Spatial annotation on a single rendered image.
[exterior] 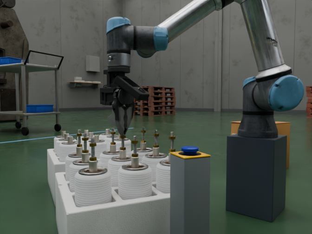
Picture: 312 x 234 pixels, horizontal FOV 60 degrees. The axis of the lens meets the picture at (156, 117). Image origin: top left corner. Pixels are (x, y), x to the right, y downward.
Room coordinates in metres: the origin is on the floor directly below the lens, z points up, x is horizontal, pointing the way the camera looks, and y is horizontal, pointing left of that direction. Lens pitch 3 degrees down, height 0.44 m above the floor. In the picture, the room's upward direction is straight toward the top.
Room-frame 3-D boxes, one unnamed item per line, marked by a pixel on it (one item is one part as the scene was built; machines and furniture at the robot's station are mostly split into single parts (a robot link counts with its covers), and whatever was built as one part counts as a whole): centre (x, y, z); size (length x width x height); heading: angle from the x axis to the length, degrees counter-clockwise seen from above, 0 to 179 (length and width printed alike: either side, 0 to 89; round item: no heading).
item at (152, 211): (0.86, 0.11, 0.09); 0.39 x 0.39 x 0.18; 24
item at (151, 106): (8.60, 0.05, 0.44); 1.26 x 0.85 x 0.88; 140
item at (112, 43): (0.87, 0.12, 0.64); 0.09 x 0.08 x 0.11; 97
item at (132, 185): (0.76, 0.06, 0.16); 0.10 x 0.10 x 0.18
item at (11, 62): (3.86, 1.91, 0.53); 1.14 x 0.66 x 1.07; 57
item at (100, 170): (0.71, 0.17, 0.25); 0.08 x 0.08 x 0.01
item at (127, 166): (0.76, 0.06, 0.25); 0.08 x 0.08 x 0.01
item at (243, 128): (1.08, -0.41, 0.35); 0.15 x 0.15 x 0.10
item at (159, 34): (0.90, 0.02, 0.64); 0.11 x 0.11 x 0.08; 7
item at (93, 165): (0.71, 0.17, 0.26); 0.02 x 0.02 x 0.03
